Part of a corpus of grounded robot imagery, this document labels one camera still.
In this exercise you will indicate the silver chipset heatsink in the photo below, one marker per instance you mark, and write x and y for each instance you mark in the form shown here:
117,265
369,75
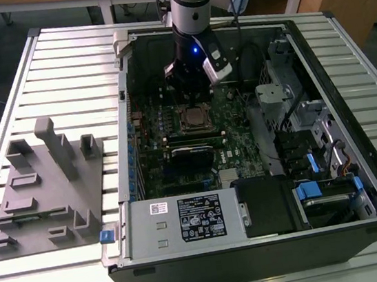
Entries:
228,175

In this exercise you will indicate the black disk bay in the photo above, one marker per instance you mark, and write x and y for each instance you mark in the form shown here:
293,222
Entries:
292,150

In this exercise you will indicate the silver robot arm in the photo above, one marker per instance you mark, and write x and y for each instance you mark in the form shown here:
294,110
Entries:
191,1

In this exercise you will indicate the blue disk bay clip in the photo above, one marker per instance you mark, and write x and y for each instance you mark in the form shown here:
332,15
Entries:
312,163

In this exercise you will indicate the silver CPU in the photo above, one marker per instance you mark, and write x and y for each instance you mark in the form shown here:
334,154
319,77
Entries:
196,117

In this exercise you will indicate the black open PC case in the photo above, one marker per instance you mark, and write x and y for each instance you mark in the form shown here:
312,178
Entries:
226,268

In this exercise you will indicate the black RAM slot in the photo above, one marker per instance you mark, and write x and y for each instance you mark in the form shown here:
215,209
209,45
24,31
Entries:
194,134

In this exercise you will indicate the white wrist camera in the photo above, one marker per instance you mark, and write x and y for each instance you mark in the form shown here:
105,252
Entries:
217,69

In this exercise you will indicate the metal locking lever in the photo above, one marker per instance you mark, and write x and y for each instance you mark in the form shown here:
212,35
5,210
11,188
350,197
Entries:
199,130

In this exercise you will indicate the grey power supply unit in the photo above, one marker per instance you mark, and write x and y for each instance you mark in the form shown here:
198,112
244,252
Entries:
140,220

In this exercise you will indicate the black plastic shroud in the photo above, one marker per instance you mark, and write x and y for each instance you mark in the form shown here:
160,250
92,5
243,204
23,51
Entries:
270,206

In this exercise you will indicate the silver metal drive cage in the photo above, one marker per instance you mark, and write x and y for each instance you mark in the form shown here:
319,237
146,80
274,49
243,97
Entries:
269,95

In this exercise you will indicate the grey parts rack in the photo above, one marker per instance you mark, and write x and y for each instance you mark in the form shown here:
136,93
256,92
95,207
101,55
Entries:
54,207

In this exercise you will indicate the blue case latch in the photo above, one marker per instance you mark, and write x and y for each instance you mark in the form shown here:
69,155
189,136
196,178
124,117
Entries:
106,237

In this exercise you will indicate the graphics card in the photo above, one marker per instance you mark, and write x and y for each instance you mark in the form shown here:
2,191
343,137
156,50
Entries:
193,161

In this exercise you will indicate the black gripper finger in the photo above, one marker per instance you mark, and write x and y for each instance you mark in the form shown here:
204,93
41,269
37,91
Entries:
192,100
207,97

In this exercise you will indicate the CPU socket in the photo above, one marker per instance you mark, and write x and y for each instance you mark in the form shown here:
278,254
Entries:
182,130

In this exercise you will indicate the green motherboard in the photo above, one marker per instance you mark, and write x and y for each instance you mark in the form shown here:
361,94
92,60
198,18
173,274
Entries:
241,148

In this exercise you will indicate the hard disk in blue carrier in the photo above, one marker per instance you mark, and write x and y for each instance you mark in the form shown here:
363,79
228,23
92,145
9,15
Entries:
307,189

